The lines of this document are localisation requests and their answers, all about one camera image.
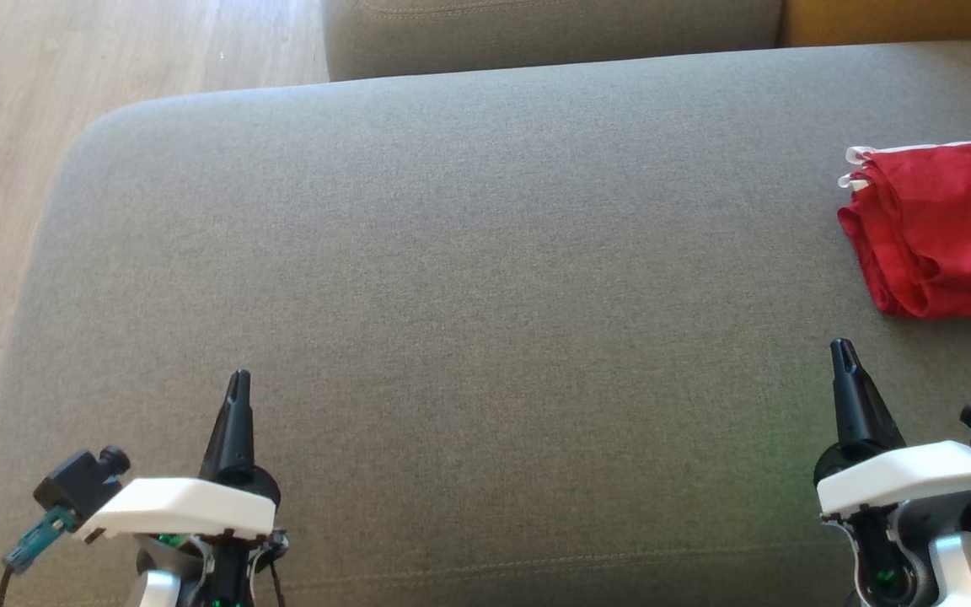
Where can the red shorts with white stripes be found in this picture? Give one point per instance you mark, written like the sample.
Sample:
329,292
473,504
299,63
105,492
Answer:
882,270

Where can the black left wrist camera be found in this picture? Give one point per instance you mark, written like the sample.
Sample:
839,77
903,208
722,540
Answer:
81,485

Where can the yellow sofa back cushion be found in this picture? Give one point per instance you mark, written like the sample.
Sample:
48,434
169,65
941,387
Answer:
898,21

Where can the medium grey sofa seat cushion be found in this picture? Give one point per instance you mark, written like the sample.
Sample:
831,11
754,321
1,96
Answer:
536,34

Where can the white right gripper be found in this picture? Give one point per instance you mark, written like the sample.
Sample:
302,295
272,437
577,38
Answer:
915,476

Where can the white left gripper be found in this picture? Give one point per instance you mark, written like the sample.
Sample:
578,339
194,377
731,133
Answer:
182,510

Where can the large grey sofa seat cushion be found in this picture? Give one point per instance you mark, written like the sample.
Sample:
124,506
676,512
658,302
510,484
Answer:
485,295

